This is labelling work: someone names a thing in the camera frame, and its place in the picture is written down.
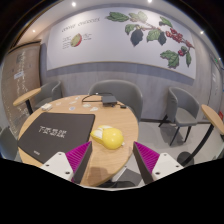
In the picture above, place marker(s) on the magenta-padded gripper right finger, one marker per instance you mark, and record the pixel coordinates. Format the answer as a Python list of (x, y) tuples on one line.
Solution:
[(161, 164)]

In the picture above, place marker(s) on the brown printed wall panel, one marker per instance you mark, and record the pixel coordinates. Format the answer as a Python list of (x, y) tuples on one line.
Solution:
[(20, 83)]

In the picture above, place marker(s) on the small white box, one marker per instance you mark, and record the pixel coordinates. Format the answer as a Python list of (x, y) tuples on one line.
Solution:
[(46, 107)]

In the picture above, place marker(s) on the black printed mouse pad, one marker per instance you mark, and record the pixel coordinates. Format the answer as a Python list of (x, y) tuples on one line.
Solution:
[(55, 133)]

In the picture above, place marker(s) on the small white card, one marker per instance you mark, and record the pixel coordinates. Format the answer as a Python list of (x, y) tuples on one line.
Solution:
[(94, 109), (73, 102), (58, 103), (72, 108), (86, 105)]

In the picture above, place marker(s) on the flat black box device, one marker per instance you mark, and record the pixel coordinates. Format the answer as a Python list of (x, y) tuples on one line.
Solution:
[(109, 100)]

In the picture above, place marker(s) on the white coffee cherry wall mural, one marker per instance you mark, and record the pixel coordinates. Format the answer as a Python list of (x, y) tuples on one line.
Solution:
[(106, 43)]

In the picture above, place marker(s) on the grey chair with rounded back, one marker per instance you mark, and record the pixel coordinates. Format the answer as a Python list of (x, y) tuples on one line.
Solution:
[(7, 143), (50, 91), (121, 91), (183, 110)]

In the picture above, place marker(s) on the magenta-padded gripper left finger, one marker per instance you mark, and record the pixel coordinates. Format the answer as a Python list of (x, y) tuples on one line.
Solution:
[(60, 163)]

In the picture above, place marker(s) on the yellow computer mouse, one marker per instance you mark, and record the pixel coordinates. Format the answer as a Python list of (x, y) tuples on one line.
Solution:
[(110, 137)]

